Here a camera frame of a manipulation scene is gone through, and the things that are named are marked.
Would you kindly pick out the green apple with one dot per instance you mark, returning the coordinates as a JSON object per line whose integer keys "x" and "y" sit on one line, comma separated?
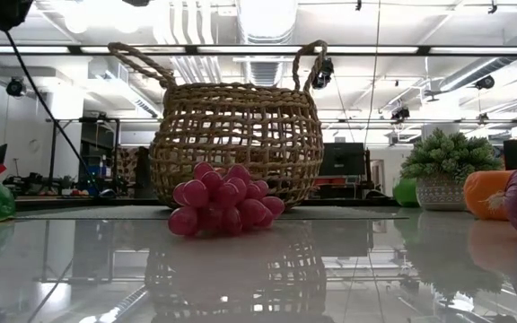
{"x": 405, "y": 193}

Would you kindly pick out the red grape bunch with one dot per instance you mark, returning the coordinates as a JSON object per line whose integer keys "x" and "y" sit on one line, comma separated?
{"x": 195, "y": 194}

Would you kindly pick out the white glossy table sheet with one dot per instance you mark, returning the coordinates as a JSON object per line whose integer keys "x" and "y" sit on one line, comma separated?
{"x": 258, "y": 278}

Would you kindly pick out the green grape bunch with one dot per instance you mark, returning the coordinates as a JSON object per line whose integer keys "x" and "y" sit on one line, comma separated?
{"x": 447, "y": 157}

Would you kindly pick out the orange fruit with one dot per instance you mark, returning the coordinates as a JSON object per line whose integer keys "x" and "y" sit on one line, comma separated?
{"x": 483, "y": 193}

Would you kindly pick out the black hanging camera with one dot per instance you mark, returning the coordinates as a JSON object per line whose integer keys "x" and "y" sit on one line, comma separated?
{"x": 323, "y": 74}

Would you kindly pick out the silver ventilation duct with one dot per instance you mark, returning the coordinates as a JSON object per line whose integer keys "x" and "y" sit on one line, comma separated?
{"x": 265, "y": 27}

